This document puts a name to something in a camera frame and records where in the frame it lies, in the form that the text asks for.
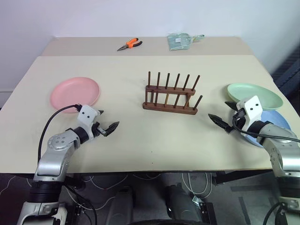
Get black table frame bar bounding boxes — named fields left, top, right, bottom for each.
left=210, top=170, right=275, bottom=185

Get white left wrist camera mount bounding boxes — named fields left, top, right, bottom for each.
left=78, top=105, right=99, bottom=128

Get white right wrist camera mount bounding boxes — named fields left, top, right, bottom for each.
left=236, top=95, right=262, bottom=131

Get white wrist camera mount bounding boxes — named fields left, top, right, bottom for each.
left=236, top=95, right=262, bottom=131
left=78, top=105, right=99, bottom=128

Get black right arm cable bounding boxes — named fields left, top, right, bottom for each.
left=232, top=110, right=300, bottom=143

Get orange handled pliers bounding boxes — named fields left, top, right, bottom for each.
left=116, top=37, right=143, bottom=53

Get dark ribbed chair back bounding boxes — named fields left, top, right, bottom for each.
left=271, top=42, right=300, bottom=100

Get brown wooden dish rack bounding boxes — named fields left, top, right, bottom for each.
left=142, top=71, right=203, bottom=116

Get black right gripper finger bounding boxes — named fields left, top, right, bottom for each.
left=208, top=113, right=233, bottom=134
left=225, top=100, right=238, bottom=111

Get pink plastic plate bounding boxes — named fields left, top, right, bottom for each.
left=50, top=77, right=102, bottom=114

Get green plastic plate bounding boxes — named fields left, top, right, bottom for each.
left=226, top=82, right=284, bottom=111

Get black metal bracket with screws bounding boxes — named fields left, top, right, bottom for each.
left=191, top=195, right=216, bottom=225

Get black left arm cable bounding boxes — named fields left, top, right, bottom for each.
left=37, top=104, right=83, bottom=165

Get black floor cable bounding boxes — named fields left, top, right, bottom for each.
left=60, top=181, right=98, bottom=225

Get blue plastic plate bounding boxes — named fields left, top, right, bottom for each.
left=241, top=109, right=293, bottom=149

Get grey-green dustpan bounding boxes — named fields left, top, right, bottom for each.
left=166, top=32, right=205, bottom=51

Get white floor cable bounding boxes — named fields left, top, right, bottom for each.
left=181, top=172, right=214, bottom=200

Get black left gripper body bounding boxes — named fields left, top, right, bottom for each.
left=88, top=121, right=107, bottom=140

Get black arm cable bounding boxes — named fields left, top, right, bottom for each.
left=232, top=110, right=300, bottom=143
left=37, top=104, right=83, bottom=165

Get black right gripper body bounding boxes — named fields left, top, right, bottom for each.
left=232, top=108, right=247, bottom=134

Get dark rounded shape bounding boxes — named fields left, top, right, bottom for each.
left=112, top=186, right=139, bottom=225
left=165, top=184, right=203, bottom=225

